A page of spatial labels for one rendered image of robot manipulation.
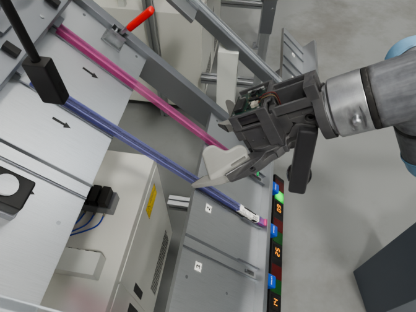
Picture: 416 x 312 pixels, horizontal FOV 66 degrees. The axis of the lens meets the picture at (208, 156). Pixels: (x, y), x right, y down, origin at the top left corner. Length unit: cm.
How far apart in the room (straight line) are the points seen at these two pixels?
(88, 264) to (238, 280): 34
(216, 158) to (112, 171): 55
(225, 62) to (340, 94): 61
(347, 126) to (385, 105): 4
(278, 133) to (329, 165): 136
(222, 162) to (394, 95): 21
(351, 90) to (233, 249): 38
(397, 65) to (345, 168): 142
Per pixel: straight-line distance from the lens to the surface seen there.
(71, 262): 80
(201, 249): 58
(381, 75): 40
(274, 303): 74
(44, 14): 51
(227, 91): 103
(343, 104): 39
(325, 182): 171
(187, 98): 70
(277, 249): 77
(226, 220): 64
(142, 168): 92
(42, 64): 31
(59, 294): 84
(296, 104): 41
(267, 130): 41
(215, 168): 43
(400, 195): 183
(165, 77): 68
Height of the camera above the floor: 137
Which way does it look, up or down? 54 degrees down
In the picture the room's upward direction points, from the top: straight up
